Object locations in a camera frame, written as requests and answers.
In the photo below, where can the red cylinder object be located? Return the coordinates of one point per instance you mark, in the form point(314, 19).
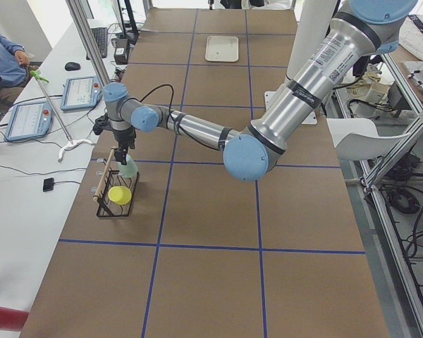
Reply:
point(12, 319)

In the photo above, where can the aluminium frame post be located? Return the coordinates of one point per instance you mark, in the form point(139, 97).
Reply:
point(79, 18)

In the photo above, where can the seated person blue shirt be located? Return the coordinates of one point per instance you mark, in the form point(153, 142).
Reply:
point(14, 71)

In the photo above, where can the small black square device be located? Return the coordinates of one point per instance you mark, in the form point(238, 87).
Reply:
point(48, 184)

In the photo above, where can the teach pendant tablet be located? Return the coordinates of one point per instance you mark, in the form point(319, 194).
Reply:
point(81, 93)
point(28, 121)

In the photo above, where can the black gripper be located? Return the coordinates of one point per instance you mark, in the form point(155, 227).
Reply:
point(122, 136)

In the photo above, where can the left teach pendant tablet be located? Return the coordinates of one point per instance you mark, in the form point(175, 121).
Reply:
point(28, 121)

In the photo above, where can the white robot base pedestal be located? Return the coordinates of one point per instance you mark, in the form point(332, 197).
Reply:
point(296, 70)

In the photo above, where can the black computer mouse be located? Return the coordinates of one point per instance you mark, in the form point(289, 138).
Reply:
point(71, 66)

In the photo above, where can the black wire cup rack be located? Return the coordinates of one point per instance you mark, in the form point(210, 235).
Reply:
point(107, 208)

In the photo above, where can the wooden rack handle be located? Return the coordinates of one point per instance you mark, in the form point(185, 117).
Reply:
point(102, 182)

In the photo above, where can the black keyboard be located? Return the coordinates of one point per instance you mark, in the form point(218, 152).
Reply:
point(100, 35)

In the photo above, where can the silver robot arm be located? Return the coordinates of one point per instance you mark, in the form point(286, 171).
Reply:
point(359, 28)

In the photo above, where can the cream rabbit tray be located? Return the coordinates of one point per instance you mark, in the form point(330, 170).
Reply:
point(222, 49)

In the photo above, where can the yellow plastic cup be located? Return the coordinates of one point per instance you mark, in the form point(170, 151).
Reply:
point(120, 195)

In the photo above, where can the right teach pendant tablet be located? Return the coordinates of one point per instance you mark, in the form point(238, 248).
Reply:
point(81, 93)

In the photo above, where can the green white reacher grabber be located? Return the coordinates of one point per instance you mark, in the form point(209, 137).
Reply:
point(71, 143)

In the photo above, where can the black power adapter box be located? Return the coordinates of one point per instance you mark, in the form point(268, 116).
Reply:
point(121, 51)

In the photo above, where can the light green plastic cup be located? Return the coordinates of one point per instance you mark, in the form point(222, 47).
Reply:
point(128, 171)

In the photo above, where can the white chair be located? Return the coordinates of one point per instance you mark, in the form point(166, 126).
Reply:
point(357, 139)

